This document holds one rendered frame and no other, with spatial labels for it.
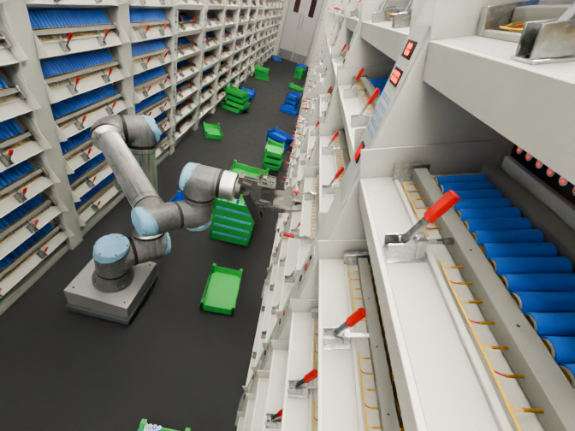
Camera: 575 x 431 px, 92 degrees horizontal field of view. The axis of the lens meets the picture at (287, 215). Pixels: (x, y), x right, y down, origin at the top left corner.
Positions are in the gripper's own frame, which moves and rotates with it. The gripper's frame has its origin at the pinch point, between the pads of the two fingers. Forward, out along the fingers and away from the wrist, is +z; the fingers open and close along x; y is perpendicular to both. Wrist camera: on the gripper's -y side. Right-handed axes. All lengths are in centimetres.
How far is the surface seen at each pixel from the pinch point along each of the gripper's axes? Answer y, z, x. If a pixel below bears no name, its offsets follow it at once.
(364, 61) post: 41, 12, 37
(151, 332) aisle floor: -101, -54, 2
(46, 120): -16, -116, 46
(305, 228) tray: -8.2, 5.3, 0.4
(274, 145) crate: -85, -16, 238
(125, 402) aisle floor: -101, -51, -31
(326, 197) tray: 11.8, 5.7, -9.1
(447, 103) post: 45, 11, -33
